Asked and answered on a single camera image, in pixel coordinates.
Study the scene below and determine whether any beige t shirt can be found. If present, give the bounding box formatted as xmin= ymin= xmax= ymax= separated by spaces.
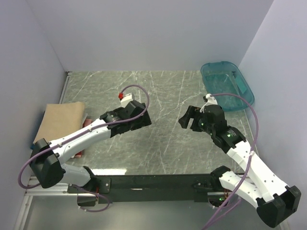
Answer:
xmin=33 ymin=102 xmax=85 ymax=143

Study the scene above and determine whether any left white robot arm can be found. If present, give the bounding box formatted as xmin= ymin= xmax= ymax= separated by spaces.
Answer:
xmin=30 ymin=100 xmax=151 ymax=188

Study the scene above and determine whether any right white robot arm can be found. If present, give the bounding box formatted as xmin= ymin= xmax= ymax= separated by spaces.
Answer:
xmin=178 ymin=104 xmax=301 ymax=228

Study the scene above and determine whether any teal plastic bin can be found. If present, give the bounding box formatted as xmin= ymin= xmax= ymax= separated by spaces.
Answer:
xmin=201 ymin=61 xmax=255 ymax=112

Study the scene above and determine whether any red folded t shirt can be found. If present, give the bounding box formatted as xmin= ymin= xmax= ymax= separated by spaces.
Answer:
xmin=71 ymin=119 xmax=93 ymax=159

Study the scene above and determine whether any black base beam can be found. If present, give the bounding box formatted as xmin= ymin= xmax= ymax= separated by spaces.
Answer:
xmin=67 ymin=173 xmax=231 ymax=207

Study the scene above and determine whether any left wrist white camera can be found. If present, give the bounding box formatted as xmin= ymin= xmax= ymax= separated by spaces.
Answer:
xmin=118 ymin=92 xmax=135 ymax=108

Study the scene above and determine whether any wrist white camera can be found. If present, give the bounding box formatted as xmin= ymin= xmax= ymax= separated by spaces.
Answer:
xmin=118 ymin=92 xmax=135 ymax=108
xmin=200 ymin=93 xmax=218 ymax=113

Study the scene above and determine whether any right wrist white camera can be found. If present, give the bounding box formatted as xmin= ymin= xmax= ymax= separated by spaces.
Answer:
xmin=200 ymin=93 xmax=218 ymax=113

